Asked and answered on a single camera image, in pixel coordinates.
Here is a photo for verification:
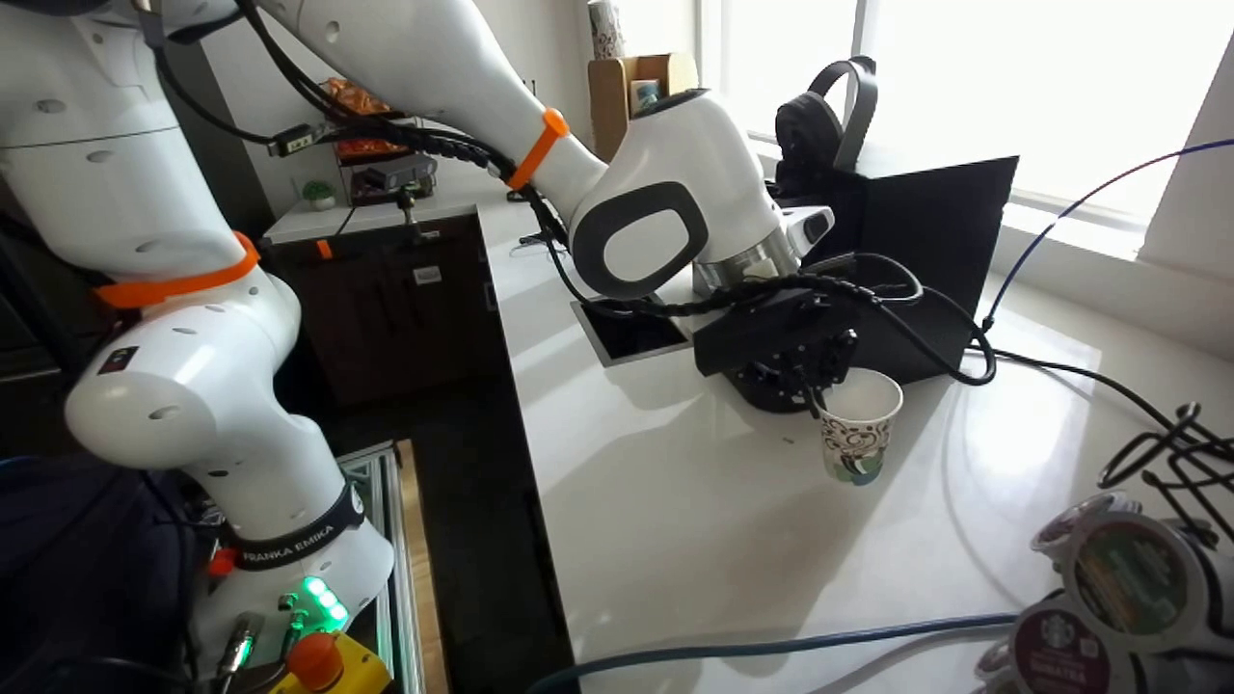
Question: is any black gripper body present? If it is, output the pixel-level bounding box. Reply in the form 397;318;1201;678
691;282;862;417

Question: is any patterned paper coffee cup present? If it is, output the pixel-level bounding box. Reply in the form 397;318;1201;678
814;368;910;489

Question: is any black silver coffee machine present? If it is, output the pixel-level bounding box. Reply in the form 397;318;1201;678
766;56;1020;391

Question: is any coffee pod carousel rack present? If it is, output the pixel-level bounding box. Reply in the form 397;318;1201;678
970;403;1234;694

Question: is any steel framed counter trash opening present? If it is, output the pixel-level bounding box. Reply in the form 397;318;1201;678
565;293;692;368

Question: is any cardboard box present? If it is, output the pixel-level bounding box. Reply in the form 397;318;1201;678
584;49;706;165

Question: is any bright window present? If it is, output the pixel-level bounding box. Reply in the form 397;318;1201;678
691;0;1234;224

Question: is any white topped dark cabinet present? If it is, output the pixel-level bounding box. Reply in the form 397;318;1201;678
258;151;515;417

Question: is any yellow emergency stop button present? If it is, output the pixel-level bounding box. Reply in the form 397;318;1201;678
260;630;397;694

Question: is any dark bag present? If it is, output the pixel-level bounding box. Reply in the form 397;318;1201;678
0;453;212;694

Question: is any blue cable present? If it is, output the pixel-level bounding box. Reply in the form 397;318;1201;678
520;613;1020;694

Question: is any black power cable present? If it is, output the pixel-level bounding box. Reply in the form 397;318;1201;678
970;134;1234;341

